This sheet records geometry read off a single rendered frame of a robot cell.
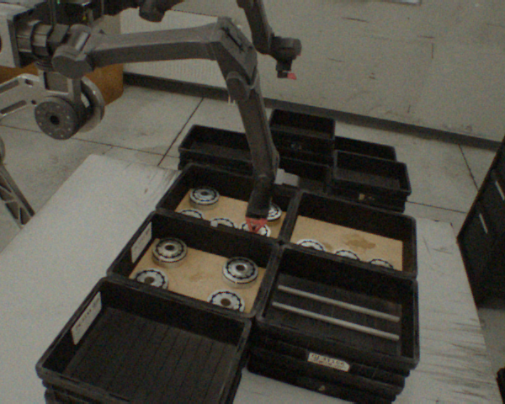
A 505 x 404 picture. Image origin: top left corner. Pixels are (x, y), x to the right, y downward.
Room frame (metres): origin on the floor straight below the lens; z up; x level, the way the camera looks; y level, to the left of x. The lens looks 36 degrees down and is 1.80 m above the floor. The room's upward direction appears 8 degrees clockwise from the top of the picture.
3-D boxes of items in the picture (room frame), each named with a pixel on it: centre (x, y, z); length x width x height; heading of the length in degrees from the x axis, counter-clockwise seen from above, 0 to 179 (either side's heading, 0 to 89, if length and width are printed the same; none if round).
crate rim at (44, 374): (0.62, 0.18, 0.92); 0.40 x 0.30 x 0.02; 79
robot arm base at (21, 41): (0.99, 0.52, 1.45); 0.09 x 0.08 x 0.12; 174
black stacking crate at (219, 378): (0.62, 0.18, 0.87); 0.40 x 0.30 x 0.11; 79
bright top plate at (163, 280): (0.87, 0.24, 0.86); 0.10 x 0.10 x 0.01
